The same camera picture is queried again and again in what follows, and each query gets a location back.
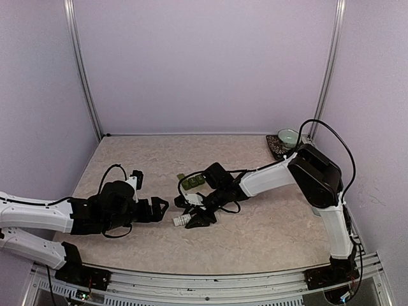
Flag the white pill bottle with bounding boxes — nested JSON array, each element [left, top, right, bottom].
[[173, 214, 191, 227]]

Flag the front aluminium rail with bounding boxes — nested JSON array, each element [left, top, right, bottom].
[[22, 264, 393, 306]]

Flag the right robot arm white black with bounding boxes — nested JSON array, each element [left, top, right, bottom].
[[174, 140, 363, 288]]

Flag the right aluminium frame post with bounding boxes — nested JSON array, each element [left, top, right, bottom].
[[314, 0, 346, 120]]

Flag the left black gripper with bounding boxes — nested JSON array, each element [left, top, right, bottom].
[[103, 196, 168, 231]]

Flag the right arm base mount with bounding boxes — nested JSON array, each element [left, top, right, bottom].
[[304, 266, 360, 290]]

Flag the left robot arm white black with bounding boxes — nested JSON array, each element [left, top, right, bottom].
[[1, 170, 169, 284]]

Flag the pale green bowl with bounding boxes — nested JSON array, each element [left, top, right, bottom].
[[277, 129, 299, 150]]

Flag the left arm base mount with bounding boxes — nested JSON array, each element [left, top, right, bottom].
[[55, 263, 112, 291]]

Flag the black patterned tray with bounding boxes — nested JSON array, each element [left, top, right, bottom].
[[266, 135, 296, 161]]

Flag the green pill organizer box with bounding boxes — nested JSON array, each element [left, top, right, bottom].
[[177, 173, 205, 191]]

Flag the aluminium frame post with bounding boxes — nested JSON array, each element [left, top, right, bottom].
[[314, 0, 346, 120], [64, 0, 104, 142]]

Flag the left aluminium frame post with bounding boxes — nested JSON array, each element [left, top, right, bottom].
[[64, 0, 104, 142]]

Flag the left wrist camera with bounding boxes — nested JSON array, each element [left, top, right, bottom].
[[130, 170, 144, 190]]

